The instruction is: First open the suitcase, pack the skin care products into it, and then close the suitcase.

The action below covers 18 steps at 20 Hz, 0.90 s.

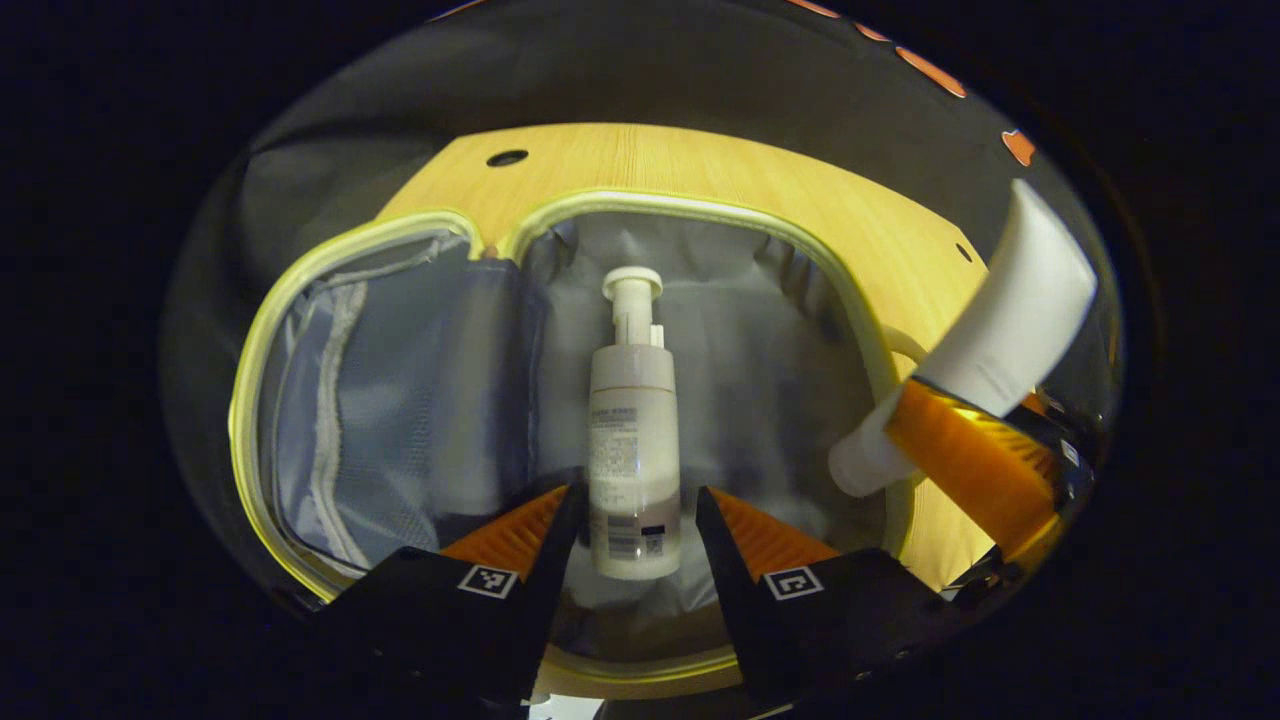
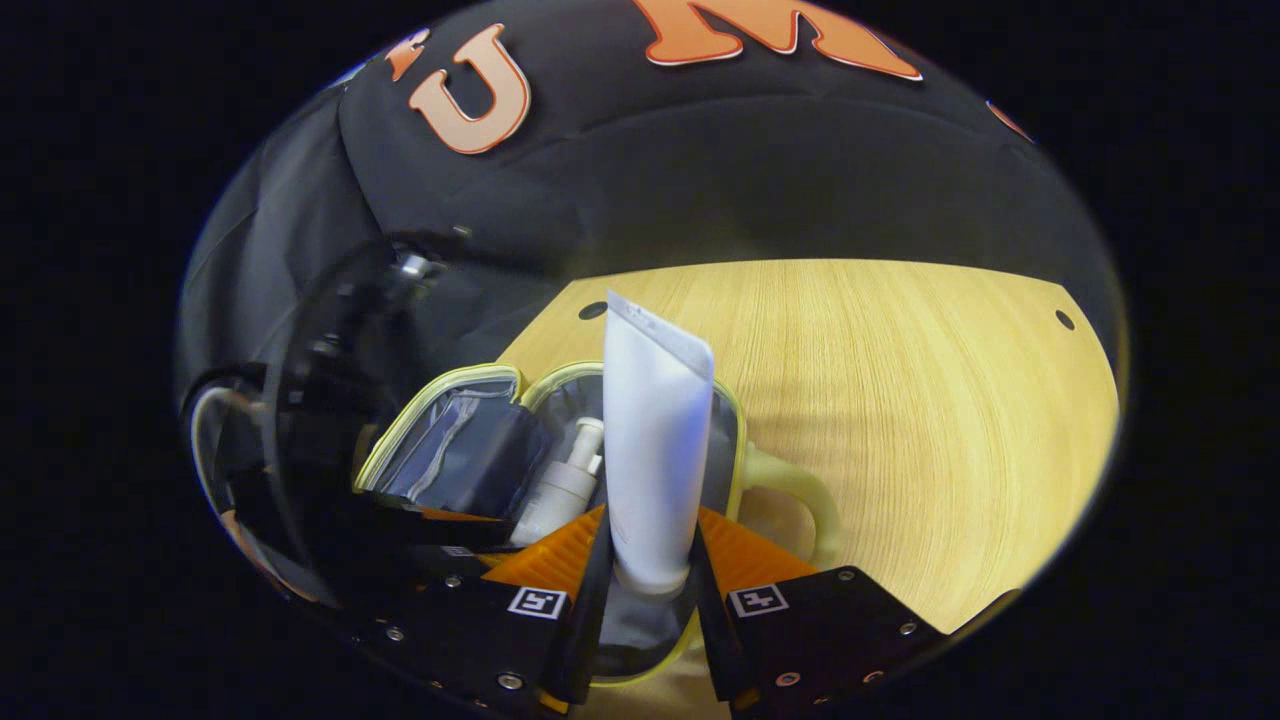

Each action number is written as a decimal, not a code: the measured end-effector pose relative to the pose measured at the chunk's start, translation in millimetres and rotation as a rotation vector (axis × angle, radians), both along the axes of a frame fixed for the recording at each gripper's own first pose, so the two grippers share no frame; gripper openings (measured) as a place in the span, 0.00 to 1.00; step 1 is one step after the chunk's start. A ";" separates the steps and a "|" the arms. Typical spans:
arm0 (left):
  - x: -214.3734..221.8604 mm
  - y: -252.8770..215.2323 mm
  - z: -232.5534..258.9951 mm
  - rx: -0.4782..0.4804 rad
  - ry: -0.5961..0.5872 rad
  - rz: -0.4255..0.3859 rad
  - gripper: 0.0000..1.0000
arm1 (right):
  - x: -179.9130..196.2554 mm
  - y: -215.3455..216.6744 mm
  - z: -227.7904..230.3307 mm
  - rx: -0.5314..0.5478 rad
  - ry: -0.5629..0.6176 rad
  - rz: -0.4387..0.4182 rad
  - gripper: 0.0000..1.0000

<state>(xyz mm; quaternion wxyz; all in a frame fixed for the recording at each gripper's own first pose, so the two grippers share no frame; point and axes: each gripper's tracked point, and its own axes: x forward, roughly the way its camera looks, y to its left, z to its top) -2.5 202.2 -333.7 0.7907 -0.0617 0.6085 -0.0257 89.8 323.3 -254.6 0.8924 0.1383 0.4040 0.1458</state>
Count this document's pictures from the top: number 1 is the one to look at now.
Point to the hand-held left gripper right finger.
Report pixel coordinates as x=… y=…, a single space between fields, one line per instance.
x=730 y=590

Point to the white squeeze tube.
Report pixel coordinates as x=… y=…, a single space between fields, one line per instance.
x=1010 y=310

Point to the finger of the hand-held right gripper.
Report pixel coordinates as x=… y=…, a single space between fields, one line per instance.
x=1060 y=445
x=960 y=460

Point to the pale yellow suitcase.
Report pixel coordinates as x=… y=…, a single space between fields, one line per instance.
x=420 y=400

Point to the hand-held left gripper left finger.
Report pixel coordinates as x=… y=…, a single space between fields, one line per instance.
x=555 y=580

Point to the white pump bottle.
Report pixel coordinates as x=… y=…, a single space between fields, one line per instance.
x=632 y=440

